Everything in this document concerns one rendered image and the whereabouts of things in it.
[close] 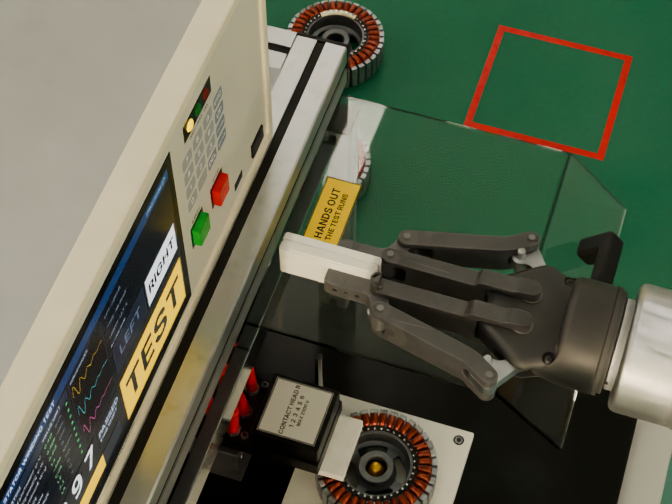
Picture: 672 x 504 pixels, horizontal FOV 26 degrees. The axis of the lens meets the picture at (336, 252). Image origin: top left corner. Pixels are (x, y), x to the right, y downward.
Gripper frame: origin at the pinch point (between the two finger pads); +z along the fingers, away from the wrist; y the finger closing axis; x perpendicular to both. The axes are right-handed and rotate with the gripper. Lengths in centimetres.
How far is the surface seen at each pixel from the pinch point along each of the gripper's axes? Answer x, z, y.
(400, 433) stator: -36.5, -4.3, 7.3
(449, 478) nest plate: -39.9, -9.6, 6.0
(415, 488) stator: -36.1, -7.2, 2.3
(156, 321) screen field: -0.3, 9.8, -8.0
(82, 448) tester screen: 2.3, 9.8, -19.4
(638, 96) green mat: -43, -17, 60
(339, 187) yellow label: -11.5, 4.2, 14.7
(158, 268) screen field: 4.1, 9.8, -6.5
